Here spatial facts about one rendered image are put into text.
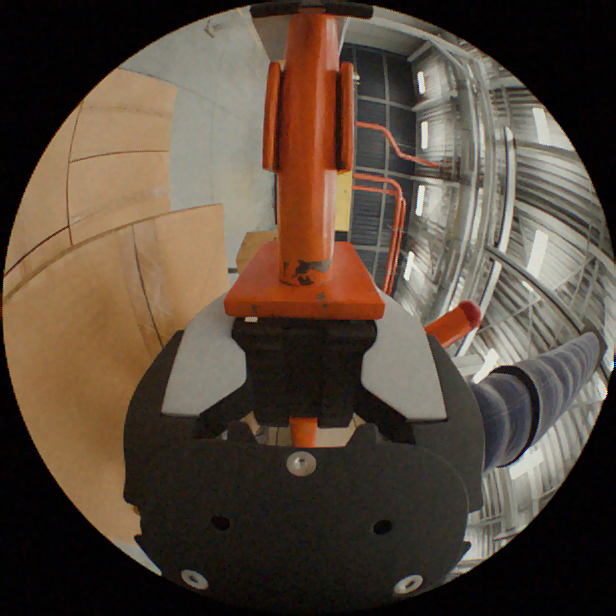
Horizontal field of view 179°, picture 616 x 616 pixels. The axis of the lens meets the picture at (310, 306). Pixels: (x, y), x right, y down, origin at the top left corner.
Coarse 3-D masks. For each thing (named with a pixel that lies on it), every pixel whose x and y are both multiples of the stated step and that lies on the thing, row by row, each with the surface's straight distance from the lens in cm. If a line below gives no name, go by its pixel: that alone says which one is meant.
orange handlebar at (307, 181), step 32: (288, 32) 12; (320, 32) 11; (288, 64) 10; (320, 64) 9; (288, 96) 9; (320, 96) 8; (352, 96) 8; (288, 128) 8; (320, 128) 8; (352, 128) 8; (288, 160) 8; (320, 160) 8; (352, 160) 8; (288, 192) 8; (320, 192) 8; (288, 224) 8; (320, 224) 8; (288, 256) 8; (320, 256) 8
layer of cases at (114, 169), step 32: (96, 96) 90; (128, 96) 99; (160, 96) 115; (64, 128) 79; (96, 128) 85; (128, 128) 95; (160, 128) 111; (64, 160) 76; (96, 160) 82; (128, 160) 92; (160, 160) 108; (32, 192) 70; (64, 192) 74; (96, 192) 80; (128, 192) 90; (160, 192) 106; (32, 224) 68; (64, 224) 72; (96, 224) 79; (32, 256) 67
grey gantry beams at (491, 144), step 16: (480, 80) 345; (480, 96) 320; (496, 144) 293; (528, 144) 263; (544, 144) 253; (496, 160) 286; (576, 160) 234; (496, 176) 282; (480, 224) 275; (480, 240) 273; (480, 256) 284; (480, 272) 285; (464, 288) 291; (448, 352) 338; (512, 480) 283; (512, 496) 289; (512, 512) 293; (512, 528) 292; (464, 560) 374; (480, 560) 349
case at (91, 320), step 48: (96, 240) 16; (144, 240) 19; (192, 240) 26; (48, 288) 14; (96, 288) 15; (144, 288) 19; (192, 288) 26; (48, 336) 14; (96, 336) 15; (144, 336) 19; (48, 384) 14; (96, 384) 16; (48, 432) 15; (96, 432) 16; (96, 480) 17
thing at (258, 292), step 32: (256, 256) 12; (352, 256) 12; (256, 288) 8; (288, 288) 8; (320, 288) 8; (352, 288) 8; (288, 320) 8; (320, 320) 8; (256, 352) 8; (288, 352) 9; (320, 352) 9; (352, 352) 8; (256, 384) 9; (288, 384) 10; (320, 384) 10; (352, 384) 9; (256, 416) 12; (288, 416) 12; (320, 416) 11; (352, 416) 13
